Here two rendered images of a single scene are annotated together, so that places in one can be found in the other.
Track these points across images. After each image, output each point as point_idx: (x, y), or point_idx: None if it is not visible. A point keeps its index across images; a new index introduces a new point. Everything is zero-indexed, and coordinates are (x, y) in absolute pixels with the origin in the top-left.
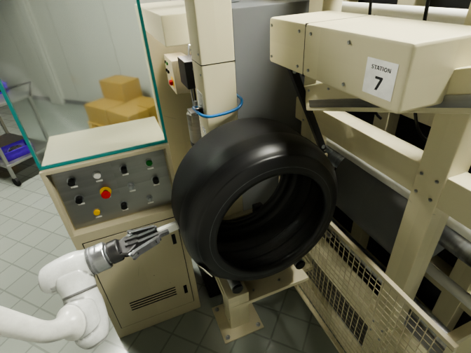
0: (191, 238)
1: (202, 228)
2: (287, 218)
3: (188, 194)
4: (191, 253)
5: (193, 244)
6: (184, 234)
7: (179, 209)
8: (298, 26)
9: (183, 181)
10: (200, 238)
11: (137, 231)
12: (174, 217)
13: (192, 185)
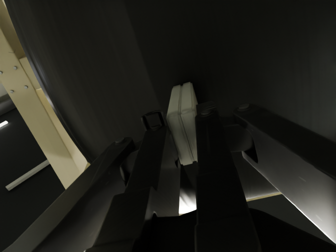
0: (81, 134)
1: (88, 162)
2: None
3: (187, 203)
4: (48, 57)
5: (65, 110)
6: (106, 134)
7: (197, 166)
8: (251, 198)
9: (253, 190)
10: (70, 137)
11: (312, 219)
12: (279, 42)
13: (194, 208)
